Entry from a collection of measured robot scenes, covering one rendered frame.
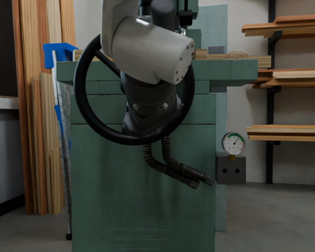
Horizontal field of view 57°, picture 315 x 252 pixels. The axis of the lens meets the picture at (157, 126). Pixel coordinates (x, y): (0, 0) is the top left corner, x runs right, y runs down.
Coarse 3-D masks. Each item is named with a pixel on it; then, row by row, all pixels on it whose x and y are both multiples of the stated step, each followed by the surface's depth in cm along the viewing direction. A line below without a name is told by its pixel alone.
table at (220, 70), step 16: (64, 64) 88; (96, 64) 87; (192, 64) 85; (208, 64) 85; (224, 64) 85; (240, 64) 85; (256, 64) 84; (64, 80) 88; (96, 80) 87; (112, 80) 87; (224, 80) 87; (240, 80) 87
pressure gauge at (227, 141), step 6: (228, 132) 82; (234, 132) 79; (222, 138) 81; (228, 138) 80; (234, 138) 79; (240, 138) 79; (222, 144) 80; (228, 144) 80; (234, 144) 80; (240, 144) 79; (228, 150) 80; (234, 150) 80; (240, 150) 80; (234, 156) 82
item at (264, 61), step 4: (208, 56) 100; (212, 56) 100; (216, 56) 100; (220, 56) 100; (252, 56) 99; (256, 56) 99; (260, 56) 99; (264, 56) 99; (268, 56) 99; (260, 60) 99; (264, 60) 99; (268, 60) 99; (260, 64) 99; (264, 64) 99; (268, 64) 99
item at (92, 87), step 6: (90, 84) 87; (96, 84) 87; (102, 84) 87; (108, 84) 87; (114, 84) 87; (180, 84) 86; (198, 84) 86; (204, 84) 85; (90, 90) 88; (96, 90) 87; (102, 90) 87; (108, 90) 87; (114, 90) 87; (120, 90) 87; (180, 90) 86; (198, 90) 86; (204, 90) 86
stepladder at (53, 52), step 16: (48, 48) 171; (64, 48) 171; (48, 64) 172; (64, 96) 172; (64, 112) 170; (64, 128) 169; (64, 144) 173; (64, 160) 172; (64, 176) 171; (64, 192) 172
